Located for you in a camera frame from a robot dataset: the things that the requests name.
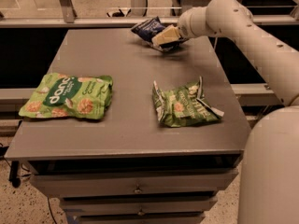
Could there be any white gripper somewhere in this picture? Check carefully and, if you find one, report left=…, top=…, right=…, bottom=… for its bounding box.
left=151, top=8, right=207, bottom=46

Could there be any blue chip bag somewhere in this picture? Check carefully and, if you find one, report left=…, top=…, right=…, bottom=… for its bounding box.
left=131, top=17, right=187, bottom=52

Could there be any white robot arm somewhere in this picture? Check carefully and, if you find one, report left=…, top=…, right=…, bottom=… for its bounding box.
left=152, top=0, right=299, bottom=224

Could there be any crumpled green chip bag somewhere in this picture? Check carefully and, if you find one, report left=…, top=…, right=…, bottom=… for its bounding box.
left=152, top=77, right=224, bottom=128

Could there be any green rice chip bag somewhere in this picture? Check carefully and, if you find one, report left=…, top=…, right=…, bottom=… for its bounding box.
left=19, top=73, right=113, bottom=119

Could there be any grey metal railing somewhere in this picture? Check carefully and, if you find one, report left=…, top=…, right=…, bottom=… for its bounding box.
left=0, top=0, right=298, bottom=28

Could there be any grey drawer cabinet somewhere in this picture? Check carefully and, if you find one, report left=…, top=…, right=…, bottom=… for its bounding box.
left=7, top=29, right=249, bottom=224

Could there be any black floor cable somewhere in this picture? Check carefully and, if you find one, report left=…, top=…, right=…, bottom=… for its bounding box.
left=0, top=143, right=59, bottom=224

